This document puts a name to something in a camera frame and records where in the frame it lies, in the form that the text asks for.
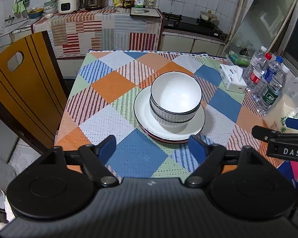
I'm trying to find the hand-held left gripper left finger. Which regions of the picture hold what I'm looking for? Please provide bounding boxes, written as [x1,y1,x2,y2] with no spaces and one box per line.
[38,135,120,188]

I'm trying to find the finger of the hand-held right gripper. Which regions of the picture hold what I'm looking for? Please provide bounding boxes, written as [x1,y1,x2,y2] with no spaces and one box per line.
[285,117,298,132]
[251,125,283,143]

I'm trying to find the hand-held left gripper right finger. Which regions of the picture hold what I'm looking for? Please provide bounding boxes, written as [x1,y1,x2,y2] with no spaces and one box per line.
[184,134,265,188]

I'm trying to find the white ribbed bowl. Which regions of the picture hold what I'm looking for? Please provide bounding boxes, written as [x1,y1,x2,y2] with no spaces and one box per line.
[150,71,202,116]
[149,95,202,133]

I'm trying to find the carrot and heart print plate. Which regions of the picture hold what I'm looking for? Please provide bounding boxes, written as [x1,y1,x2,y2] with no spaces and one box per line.
[139,125,204,143]

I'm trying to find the white sun print plate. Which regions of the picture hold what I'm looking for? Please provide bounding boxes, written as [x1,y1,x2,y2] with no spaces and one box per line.
[133,85,206,140]

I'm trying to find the pale stacked bowls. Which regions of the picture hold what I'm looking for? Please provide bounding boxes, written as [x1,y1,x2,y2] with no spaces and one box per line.
[43,0,59,14]

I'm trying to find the pale printed bag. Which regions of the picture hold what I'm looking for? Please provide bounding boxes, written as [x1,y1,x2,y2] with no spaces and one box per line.
[263,97,298,139]

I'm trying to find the checked colourful tablecloth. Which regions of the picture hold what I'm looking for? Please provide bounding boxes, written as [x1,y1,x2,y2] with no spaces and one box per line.
[54,50,286,179]

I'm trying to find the pink and blue package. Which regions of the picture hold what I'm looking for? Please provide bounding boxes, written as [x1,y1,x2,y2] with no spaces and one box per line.
[283,160,298,196]

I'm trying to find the clear plastic spout pouch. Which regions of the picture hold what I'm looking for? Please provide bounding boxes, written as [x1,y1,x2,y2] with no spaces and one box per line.
[285,67,298,119]

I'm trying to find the green label water bottle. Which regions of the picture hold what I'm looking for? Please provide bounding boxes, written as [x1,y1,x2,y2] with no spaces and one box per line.
[257,66,289,114]

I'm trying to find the red capped water bottle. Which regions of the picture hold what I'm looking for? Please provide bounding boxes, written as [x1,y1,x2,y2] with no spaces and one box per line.
[247,53,272,92]

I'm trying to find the blue capped water bottle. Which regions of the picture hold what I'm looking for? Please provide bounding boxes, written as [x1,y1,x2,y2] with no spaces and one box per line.
[253,56,284,100]

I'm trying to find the white tissue pack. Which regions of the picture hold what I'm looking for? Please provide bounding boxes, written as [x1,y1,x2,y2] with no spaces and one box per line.
[218,64,247,93]

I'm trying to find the white capped water bottle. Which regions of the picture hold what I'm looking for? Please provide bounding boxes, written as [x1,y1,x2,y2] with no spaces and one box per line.
[246,46,267,80]

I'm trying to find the green plastic basket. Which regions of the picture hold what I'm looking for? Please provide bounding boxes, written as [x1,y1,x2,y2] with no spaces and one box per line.
[229,51,251,66]

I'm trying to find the dark window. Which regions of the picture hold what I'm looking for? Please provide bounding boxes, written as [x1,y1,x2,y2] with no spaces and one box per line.
[279,0,298,75]

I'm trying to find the yellow wooden chair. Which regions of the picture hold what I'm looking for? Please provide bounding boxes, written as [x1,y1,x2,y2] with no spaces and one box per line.
[0,30,68,149]

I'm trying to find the white kitchen cabinet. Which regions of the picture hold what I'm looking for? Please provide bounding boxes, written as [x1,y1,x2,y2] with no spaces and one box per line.
[161,30,226,55]

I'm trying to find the leaning glass panel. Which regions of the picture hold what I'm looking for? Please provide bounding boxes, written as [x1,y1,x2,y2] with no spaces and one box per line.
[223,0,298,62]

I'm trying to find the striped patchwork counter cloth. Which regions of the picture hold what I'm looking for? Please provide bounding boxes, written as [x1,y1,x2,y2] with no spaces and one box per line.
[31,7,163,57]

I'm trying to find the black gas stove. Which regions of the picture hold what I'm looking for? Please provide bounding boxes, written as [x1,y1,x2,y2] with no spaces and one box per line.
[162,12,225,39]

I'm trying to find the pale cooking pot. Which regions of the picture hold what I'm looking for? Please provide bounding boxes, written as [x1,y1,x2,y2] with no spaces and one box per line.
[200,10,219,24]

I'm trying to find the black rimmed cutting board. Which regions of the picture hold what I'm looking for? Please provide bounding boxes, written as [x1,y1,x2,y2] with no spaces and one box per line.
[130,7,160,18]

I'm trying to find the white rice cooker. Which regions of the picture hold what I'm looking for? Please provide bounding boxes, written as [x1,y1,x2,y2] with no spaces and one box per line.
[58,0,80,14]

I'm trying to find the blue bowl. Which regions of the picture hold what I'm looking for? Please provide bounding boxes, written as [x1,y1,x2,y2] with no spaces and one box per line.
[27,8,44,19]

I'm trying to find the green hanging cloth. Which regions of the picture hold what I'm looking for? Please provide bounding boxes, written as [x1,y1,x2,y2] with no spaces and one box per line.
[12,0,30,15]

